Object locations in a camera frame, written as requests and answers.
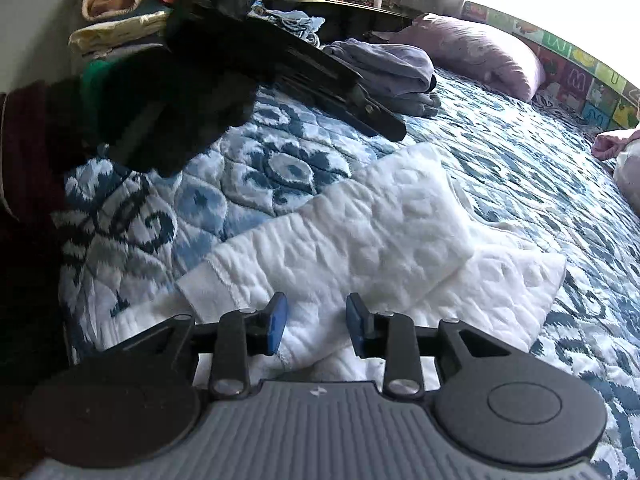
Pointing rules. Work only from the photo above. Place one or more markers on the dark cluttered side table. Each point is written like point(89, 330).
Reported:
point(360, 15)

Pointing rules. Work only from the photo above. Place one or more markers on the blue patterned quilt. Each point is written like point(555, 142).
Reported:
point(525, 185)

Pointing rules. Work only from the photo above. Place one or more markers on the lavender folded garment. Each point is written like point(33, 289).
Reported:
point(380, 62)

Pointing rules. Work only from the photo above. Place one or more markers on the grey-blue folded garment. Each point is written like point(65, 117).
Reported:
point(420, 105)

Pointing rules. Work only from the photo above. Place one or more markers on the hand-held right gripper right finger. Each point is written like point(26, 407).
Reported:
point(356, 327)

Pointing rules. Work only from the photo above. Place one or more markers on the white quilted garment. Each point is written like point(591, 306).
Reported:
point(375, 220)

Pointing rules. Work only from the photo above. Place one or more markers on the light blue towel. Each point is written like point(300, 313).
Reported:
point(295, 25)

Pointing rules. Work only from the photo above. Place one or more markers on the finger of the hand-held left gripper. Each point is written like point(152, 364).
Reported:
point(380, 117)

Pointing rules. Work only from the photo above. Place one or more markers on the pink pillow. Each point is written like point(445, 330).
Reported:
point(475, 50)

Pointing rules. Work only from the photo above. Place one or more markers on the white pink plush blanket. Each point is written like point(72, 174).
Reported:
point(625, 160)

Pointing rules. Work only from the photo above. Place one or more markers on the cream yellow folded cloth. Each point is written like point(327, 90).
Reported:
point(115, 30)

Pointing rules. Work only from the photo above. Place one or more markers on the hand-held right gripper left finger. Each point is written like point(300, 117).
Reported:
point(277, 322)

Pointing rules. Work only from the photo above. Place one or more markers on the colourful foam play mat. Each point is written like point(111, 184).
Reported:
point(575, 80)

